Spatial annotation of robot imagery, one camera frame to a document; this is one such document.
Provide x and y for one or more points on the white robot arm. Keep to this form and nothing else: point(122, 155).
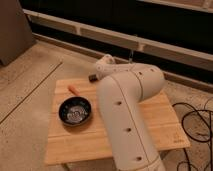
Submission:
point(120, 89)

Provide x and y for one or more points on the black bowl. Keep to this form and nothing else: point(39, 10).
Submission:
point(75, 111)

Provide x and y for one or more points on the grey cabinet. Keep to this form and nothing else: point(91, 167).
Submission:
point(15, 33)

